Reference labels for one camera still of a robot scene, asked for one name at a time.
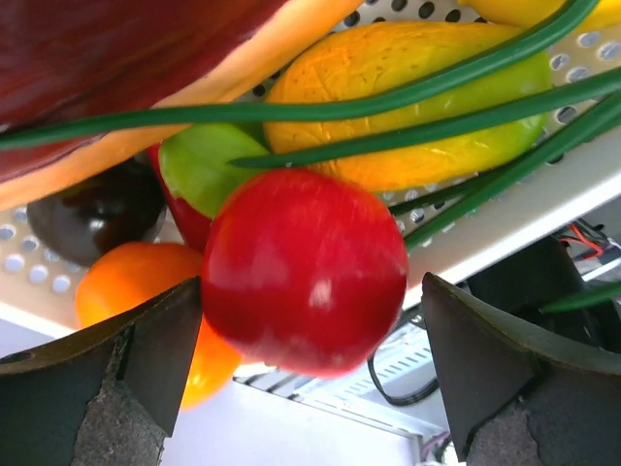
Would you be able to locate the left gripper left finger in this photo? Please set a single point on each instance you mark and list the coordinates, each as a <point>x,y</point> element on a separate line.
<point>107,395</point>

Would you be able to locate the green toy leaf vegetable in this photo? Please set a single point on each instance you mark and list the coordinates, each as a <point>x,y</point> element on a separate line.
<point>194,164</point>

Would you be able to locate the brown toy food piece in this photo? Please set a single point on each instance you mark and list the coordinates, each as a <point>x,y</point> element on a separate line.
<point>65,60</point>

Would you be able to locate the white plastic food basket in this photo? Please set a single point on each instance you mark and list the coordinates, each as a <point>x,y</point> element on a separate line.
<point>37,288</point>

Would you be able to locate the yellow green toy mango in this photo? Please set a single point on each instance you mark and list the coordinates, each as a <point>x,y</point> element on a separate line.
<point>370,59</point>

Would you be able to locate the orange toy orange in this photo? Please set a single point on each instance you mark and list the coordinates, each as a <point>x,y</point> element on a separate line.
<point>133,273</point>

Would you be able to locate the green toy scallion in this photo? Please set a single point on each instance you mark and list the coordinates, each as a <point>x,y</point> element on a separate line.
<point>602,89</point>

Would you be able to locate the red toy chili pepper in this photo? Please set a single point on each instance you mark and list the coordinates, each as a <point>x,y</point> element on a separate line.
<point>193,226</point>

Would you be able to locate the dark purple toy plum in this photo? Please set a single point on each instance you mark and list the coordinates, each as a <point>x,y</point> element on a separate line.
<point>85,221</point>

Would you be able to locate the red toy apple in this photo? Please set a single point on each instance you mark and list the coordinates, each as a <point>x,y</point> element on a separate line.
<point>304,272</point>

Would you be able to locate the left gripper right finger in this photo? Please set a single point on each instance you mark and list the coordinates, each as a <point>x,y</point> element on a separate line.
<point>515,393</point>

